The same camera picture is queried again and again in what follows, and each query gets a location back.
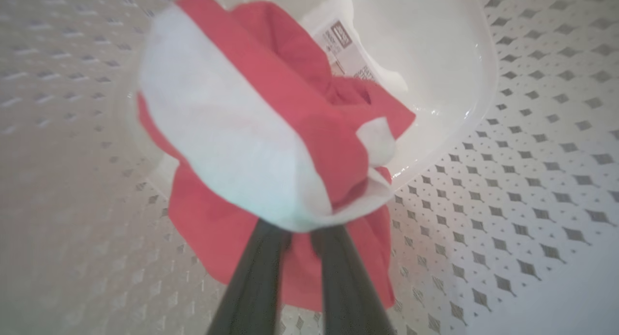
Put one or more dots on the white printed label sticker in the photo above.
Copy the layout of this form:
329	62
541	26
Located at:
346	50

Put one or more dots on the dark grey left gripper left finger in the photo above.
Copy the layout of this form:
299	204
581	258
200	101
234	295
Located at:
251	286

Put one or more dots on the red and white cloth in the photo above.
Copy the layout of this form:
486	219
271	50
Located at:
251	132

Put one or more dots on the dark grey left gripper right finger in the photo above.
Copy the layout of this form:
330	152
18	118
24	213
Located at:
350	286

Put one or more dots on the white perforated laundry basket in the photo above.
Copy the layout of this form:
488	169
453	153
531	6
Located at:
508	190

